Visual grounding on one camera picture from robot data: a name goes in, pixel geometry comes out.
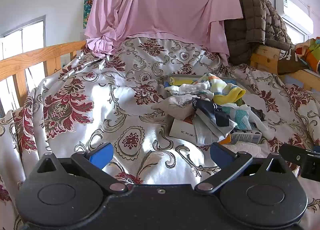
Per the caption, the grey face mask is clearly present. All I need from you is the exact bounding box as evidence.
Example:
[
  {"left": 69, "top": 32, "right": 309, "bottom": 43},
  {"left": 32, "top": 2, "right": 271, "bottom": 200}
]
[{"left": 192, "top": 108, "right": 238, "bottom": 146}]

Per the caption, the dark blue patterned cloth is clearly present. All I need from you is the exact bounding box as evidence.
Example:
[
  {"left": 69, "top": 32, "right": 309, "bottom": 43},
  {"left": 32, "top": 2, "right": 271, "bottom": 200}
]
[{"left": 192, "top": 98, "right": 229, "bottom": 127}]

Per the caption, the striped yellow sock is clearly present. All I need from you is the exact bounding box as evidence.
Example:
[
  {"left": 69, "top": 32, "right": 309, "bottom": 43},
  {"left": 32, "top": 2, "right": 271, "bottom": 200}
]
[{"left": 197, "top": 73, "right": 246, "bottom": 105}]

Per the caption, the beige drawstring pouch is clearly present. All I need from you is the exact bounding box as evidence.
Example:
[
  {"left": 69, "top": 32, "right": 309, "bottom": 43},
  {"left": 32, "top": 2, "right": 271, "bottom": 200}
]
[{"left": 151, "top": 94, "right": 199, "bottom": 120}]

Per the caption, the white small sock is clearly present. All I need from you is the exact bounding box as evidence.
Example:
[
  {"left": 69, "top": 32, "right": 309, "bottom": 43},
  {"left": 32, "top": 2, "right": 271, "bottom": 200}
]
[{"left": 165, "top": 81, "right": 210, "bottom": 95}]

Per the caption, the cartoon printed tray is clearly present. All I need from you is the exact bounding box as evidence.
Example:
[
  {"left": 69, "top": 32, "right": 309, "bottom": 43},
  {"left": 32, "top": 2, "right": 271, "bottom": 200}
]
[{"left": 165, "top": 75, "right": 236, "bottom": 95}]

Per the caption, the blue white carton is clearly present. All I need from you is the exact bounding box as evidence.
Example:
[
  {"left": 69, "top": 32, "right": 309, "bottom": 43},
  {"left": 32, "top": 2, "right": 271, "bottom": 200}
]
[{"left": 231, "top": 130, "right": 263, "bottom": 144}]

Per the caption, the white flat box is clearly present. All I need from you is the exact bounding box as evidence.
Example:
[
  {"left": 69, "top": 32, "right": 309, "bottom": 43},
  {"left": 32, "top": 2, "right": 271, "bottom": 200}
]
[{"left": 169, "top": 117, "right": 196, "bottom": 144}]

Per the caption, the floral satin bedspread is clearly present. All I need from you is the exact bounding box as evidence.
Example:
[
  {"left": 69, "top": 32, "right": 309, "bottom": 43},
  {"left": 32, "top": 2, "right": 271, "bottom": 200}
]
[{"left": 1, "top": 38, "right": 319, "bottom": 229}]

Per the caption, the brown printed cloth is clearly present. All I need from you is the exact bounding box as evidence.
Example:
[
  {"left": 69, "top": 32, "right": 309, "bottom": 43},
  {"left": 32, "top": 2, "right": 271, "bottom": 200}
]
[{"left": 277, "top": 49, "right": 309, "bottom": 75}]

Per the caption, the colourful patchwork cloth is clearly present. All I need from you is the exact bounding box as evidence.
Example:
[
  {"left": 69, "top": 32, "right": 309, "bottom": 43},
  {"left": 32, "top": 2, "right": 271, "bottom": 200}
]
[{"left": 294, "top": 37, "right": 320, "bottom": 73}]

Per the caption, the window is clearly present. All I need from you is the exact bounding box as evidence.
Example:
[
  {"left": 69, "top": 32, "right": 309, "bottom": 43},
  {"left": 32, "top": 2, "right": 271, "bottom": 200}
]
[{"left": 1, "top": 16, "right": 46, "bottom": 117}]

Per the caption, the brown quilted jacket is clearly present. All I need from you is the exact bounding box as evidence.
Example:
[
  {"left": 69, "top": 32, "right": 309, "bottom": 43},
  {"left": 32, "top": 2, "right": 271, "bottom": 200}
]
[{"left": 224, "top": 0, "right": 291, "bottom": 65}]

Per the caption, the white air conditioner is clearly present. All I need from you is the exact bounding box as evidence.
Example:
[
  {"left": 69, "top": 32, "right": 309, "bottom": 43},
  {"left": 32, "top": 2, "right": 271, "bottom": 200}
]
[{"left": 275, "top": 0, "right": 314, "bottom": 35}]

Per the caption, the pink hanging sheet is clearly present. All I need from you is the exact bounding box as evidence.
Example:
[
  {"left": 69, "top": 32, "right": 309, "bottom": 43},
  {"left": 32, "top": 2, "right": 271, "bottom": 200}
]
[{"left": 85, "top": 0, "right": 242, "bottom": 64}]

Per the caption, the wooden bunk frame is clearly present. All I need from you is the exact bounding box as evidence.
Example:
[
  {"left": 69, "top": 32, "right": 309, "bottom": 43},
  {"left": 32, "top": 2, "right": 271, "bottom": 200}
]
[{"left": 250, "top": 45, "right": 319, "bottom": 91}]

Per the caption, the wooden bed rail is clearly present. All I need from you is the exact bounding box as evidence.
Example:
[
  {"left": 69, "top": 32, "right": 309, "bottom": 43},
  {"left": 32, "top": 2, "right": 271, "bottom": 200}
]
[{"left": 0, "top": 40, "right": 87, "bottom": 110}]

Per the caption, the teal wall picture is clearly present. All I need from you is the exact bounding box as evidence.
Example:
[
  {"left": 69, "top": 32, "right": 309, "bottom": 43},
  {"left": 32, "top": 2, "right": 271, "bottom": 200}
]
[{"left": 83, "top": 0, "right": 93, "bottom": 29}]

